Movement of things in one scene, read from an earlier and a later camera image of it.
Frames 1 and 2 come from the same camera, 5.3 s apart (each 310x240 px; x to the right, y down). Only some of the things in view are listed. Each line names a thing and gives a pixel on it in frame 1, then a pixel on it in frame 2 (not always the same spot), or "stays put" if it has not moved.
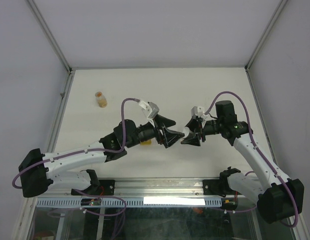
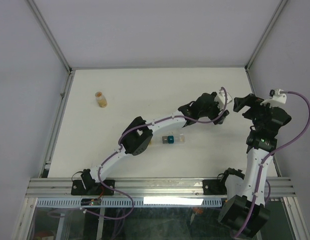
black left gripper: (169, 137) to (225, 113)
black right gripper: (194, 124) to (250, 101)
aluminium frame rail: (164, 188) stays put
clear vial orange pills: (101, 100) stays put
